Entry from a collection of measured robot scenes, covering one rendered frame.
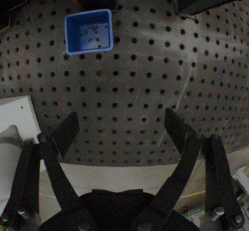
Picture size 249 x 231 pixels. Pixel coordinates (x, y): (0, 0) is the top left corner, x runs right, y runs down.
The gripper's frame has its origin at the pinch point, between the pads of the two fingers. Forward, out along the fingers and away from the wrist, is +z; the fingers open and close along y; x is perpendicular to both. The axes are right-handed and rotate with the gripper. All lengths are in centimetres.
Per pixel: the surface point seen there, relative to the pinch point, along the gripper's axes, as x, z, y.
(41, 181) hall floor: -158, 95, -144
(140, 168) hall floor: -117, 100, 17
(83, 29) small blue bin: 18.6, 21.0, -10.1
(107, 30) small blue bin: 17.3, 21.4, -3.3
